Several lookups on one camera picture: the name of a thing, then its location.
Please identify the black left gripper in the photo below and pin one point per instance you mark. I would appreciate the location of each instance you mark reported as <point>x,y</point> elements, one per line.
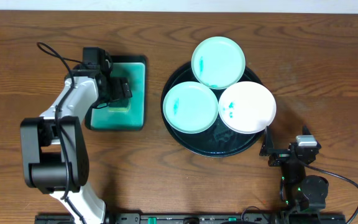
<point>122,88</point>

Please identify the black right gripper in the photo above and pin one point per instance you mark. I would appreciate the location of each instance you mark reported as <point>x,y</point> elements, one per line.
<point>284,155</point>

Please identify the yellow green sponge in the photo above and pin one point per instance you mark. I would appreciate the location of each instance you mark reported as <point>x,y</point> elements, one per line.
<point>119,109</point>

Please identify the mint plate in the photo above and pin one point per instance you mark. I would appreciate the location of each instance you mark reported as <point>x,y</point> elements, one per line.
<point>218,62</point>
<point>190,107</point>

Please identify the mint plate top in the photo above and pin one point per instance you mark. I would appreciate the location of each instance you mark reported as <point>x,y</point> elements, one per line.
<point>218,62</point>

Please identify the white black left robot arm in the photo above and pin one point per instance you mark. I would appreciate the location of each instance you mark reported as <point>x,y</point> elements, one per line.
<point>54,155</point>

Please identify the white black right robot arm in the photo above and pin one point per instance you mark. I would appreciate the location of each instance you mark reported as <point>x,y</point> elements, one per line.
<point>305,195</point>

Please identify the green rectangular soap tray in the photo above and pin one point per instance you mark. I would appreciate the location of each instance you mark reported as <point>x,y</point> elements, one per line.
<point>134,68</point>

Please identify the round black tray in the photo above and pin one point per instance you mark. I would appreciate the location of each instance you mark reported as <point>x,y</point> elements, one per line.
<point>218,140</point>

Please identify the white plate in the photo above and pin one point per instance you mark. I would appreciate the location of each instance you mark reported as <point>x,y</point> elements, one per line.
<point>247,107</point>

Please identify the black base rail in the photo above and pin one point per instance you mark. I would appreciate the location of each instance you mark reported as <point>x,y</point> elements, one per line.
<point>258,218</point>

